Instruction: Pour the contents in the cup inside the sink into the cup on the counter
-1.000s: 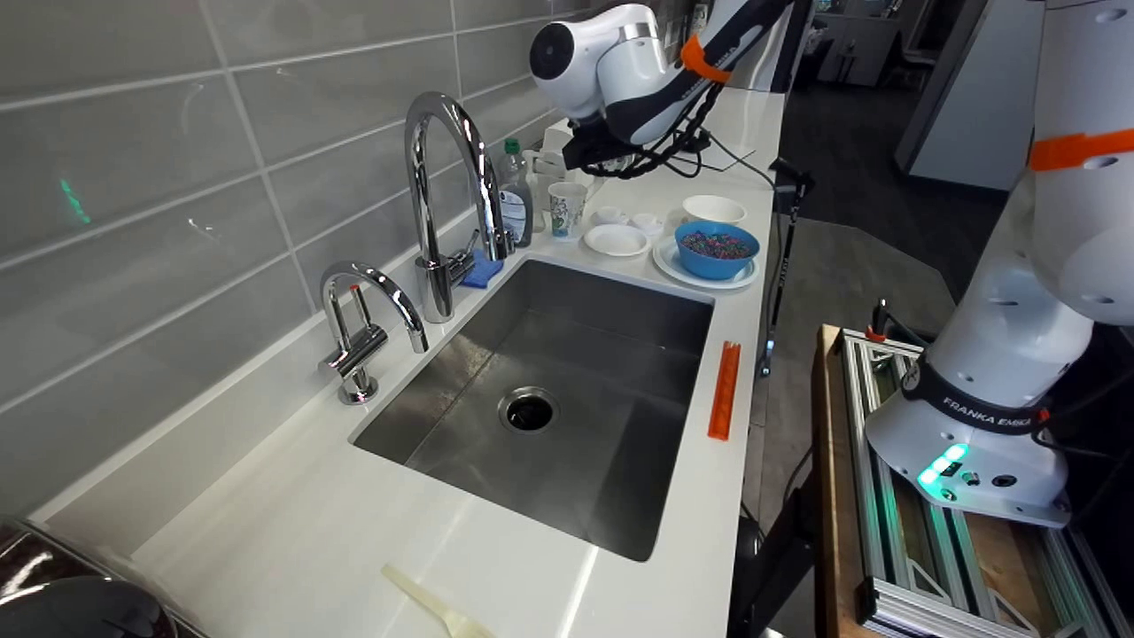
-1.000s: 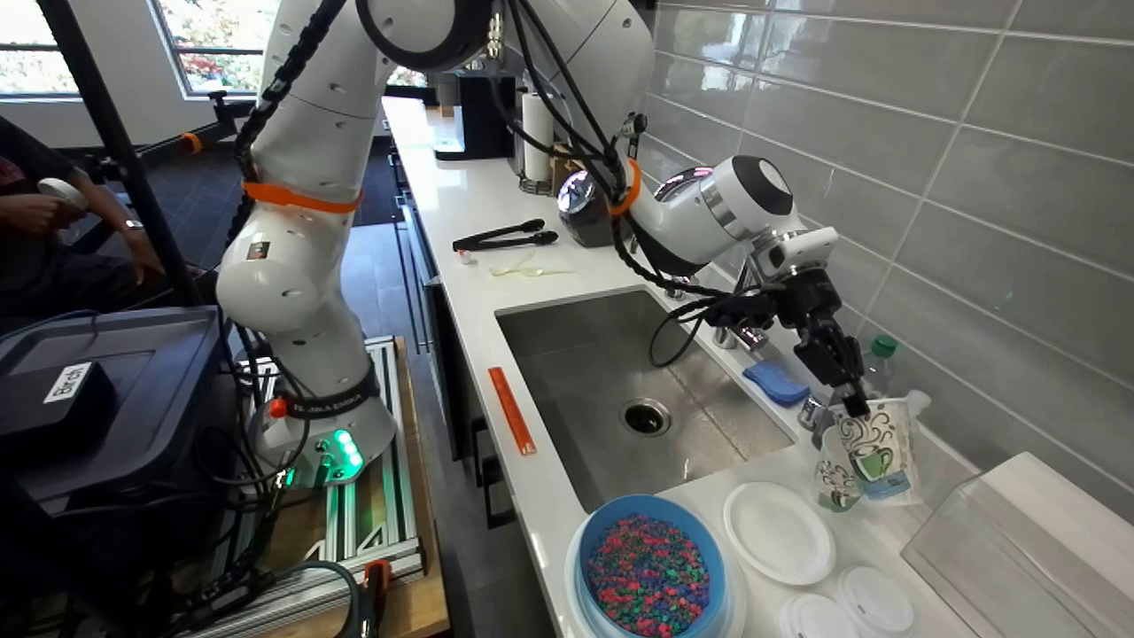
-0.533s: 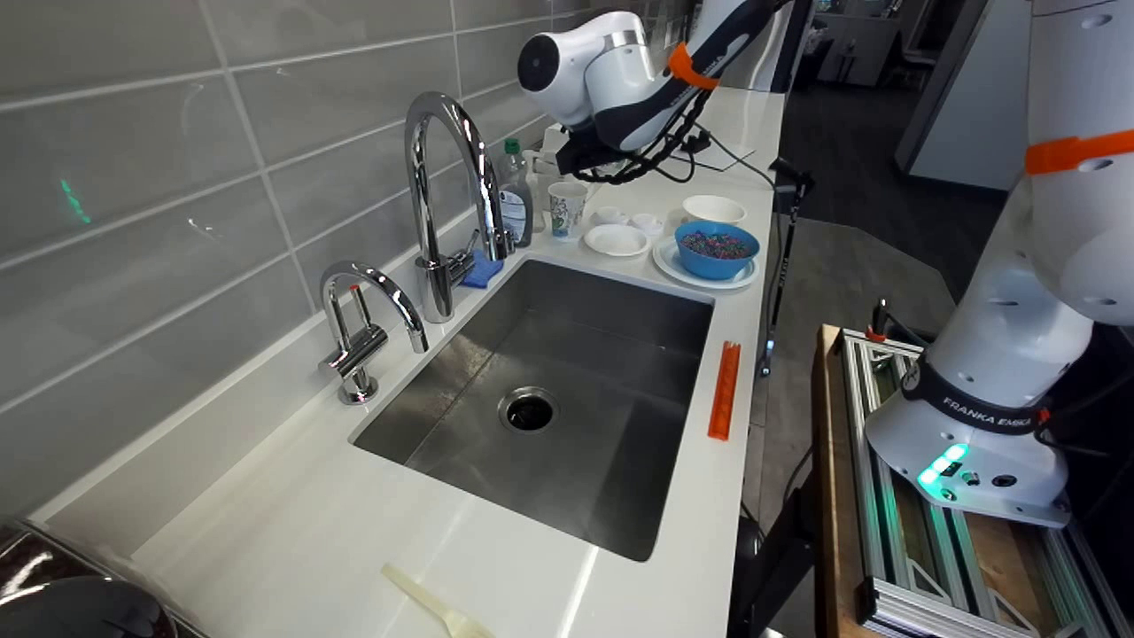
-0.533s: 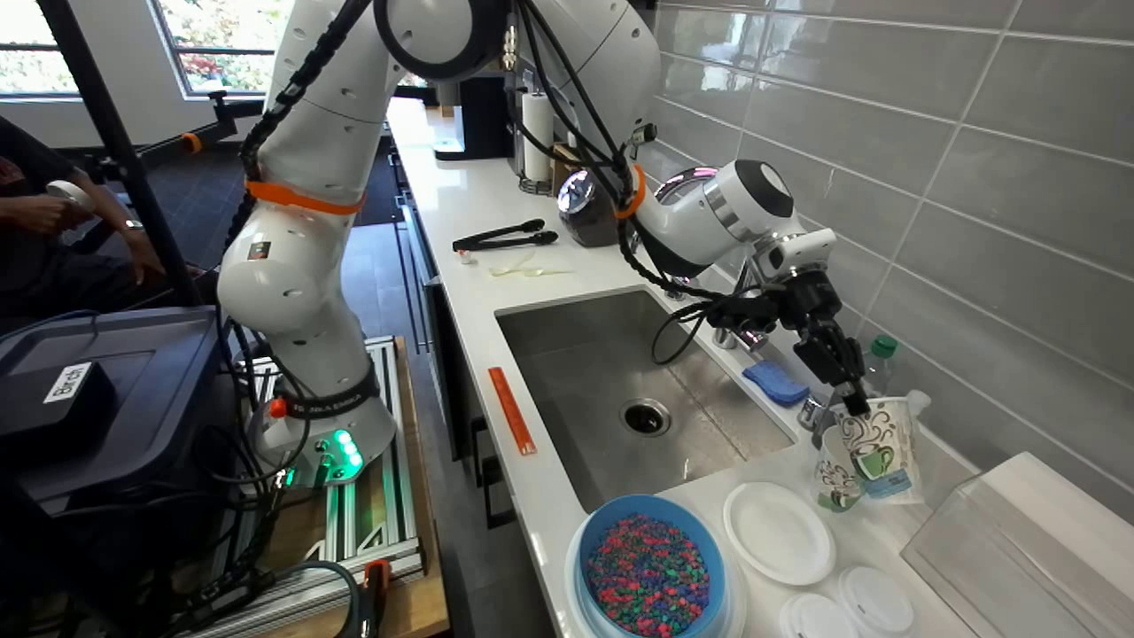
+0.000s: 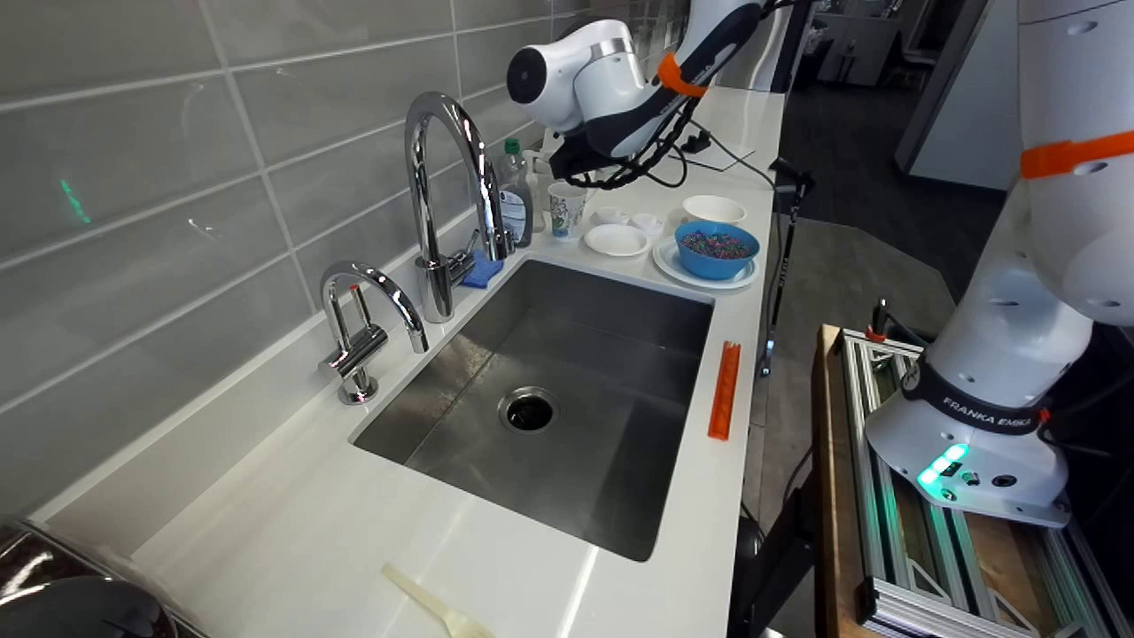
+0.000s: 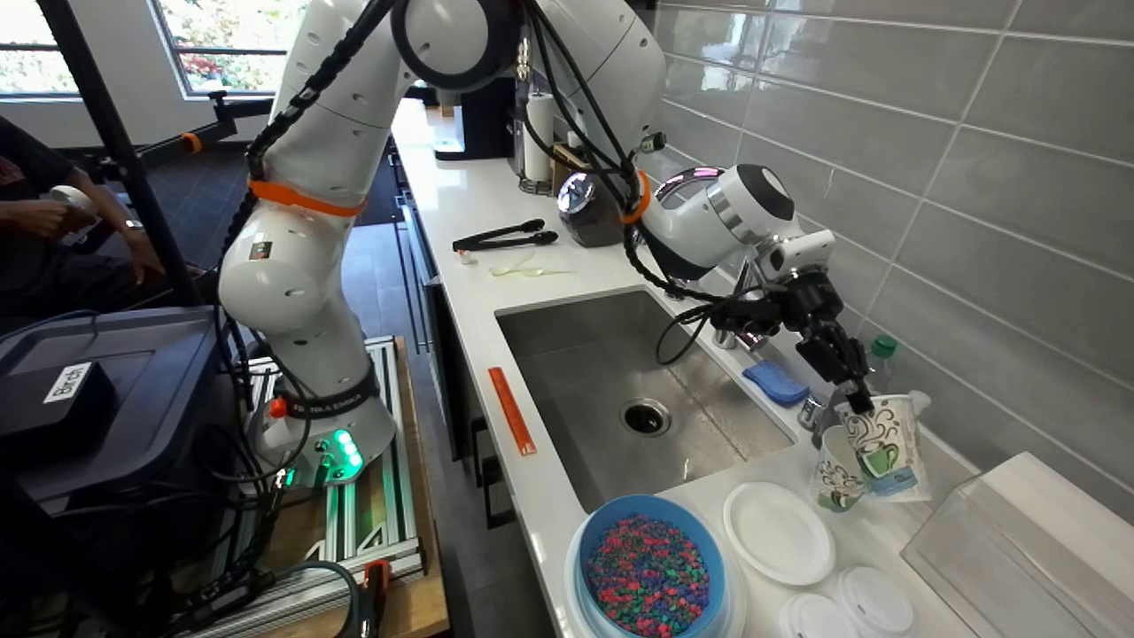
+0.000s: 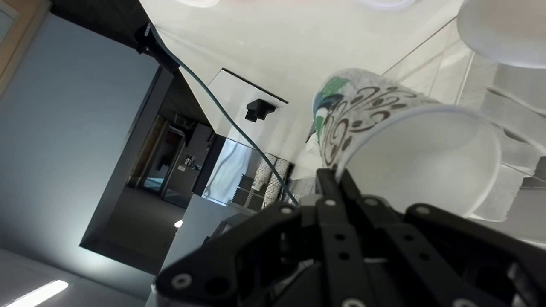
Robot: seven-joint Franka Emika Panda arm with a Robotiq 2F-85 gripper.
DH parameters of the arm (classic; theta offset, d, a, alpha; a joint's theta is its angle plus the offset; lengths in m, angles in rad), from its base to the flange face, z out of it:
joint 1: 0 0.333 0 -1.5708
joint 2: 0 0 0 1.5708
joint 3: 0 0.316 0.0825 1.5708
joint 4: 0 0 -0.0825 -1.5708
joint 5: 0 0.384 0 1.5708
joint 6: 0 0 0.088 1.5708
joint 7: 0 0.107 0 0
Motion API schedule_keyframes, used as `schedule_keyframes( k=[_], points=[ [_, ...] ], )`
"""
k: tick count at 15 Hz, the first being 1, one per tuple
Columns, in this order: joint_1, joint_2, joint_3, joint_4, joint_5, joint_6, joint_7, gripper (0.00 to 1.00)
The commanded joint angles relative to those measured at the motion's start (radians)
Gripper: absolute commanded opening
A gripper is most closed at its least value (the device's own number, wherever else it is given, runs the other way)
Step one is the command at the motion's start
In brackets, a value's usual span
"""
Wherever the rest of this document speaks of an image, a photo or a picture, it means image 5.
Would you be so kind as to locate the tall chrome faucet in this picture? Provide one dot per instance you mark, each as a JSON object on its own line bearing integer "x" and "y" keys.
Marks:
{"x": 421, "y": 177}

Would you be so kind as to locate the black tripod stand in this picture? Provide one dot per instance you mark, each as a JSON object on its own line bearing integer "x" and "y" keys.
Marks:
{"x": 782, "y": 234}

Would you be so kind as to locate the green-capped dish soap bottle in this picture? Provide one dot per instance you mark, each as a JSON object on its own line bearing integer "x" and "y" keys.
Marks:
{"x": 515, "y": 206}

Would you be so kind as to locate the aluminium profile frame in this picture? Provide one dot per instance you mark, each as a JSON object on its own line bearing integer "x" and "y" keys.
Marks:
{"x": 897, "y": 545}

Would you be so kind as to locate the blue sponge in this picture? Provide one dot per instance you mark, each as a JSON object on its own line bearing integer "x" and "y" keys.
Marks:
{"x": 484, "y": 273}

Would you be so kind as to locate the black sink drain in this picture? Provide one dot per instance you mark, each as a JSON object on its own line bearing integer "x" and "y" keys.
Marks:
{"x": 526, "y": 408}

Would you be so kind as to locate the wooden table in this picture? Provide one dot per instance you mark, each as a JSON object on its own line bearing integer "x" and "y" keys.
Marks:
{"x": 834, "y": 496}

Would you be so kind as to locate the black power plug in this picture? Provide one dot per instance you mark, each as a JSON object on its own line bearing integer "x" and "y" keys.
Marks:
{"x": 701, "y": 142}

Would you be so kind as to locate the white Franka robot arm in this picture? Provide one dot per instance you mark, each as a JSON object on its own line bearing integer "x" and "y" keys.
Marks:
{"x": 1066, "y": 234}

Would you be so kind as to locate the small white plate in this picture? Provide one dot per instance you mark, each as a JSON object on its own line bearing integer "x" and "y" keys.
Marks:
{"x": 613, "y": 240}

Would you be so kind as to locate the large white plate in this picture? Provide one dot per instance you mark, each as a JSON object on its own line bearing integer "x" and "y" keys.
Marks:
{"x": 711, "y": 286}

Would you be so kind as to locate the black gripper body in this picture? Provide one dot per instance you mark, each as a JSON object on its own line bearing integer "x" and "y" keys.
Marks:
{"x": 585, "y": 149}

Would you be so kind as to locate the clear pump bottle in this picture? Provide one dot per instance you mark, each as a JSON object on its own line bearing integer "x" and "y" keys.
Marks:
{"x": 540, "y": 181}

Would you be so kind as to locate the blue bowl of beads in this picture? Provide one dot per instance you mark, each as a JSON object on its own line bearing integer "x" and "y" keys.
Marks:
{"x": 717, "y": 248}

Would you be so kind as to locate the white cabinet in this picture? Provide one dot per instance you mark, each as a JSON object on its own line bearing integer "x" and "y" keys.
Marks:
{"x": 943, "y": 108}

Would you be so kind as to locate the cream plastic utensil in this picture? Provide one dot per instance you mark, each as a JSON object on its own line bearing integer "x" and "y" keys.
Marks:
{"x": 431, "y": 605}

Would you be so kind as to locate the stainless steel sink basin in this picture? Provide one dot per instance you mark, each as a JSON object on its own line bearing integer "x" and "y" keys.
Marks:
{"x": 590, "y": 473}

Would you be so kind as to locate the patterned paper cup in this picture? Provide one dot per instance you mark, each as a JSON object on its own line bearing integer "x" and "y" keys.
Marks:
{"x": 565, "y": 212}

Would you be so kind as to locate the black glossy appliance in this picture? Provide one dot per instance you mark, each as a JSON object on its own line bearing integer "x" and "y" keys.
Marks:
{"x": 59, "y": 591}

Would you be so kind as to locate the white bowl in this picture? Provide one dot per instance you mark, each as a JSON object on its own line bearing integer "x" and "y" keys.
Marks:
{"x": 712, "y": 206}

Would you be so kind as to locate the small chrome faucet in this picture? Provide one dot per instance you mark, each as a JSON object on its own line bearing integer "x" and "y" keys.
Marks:
{"x": 354, "y": 340}

